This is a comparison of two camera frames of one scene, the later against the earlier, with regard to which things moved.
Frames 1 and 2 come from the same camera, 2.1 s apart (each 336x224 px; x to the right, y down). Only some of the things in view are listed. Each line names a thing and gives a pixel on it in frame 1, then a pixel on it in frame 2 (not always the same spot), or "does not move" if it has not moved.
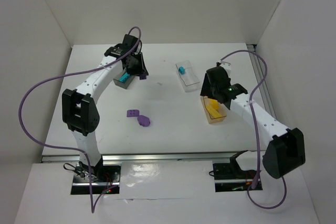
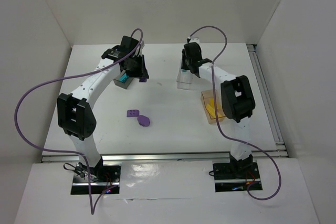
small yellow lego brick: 214,103 does not move
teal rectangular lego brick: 124,77 does not move
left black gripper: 139,66 does not move
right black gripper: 212,87 → 188,64
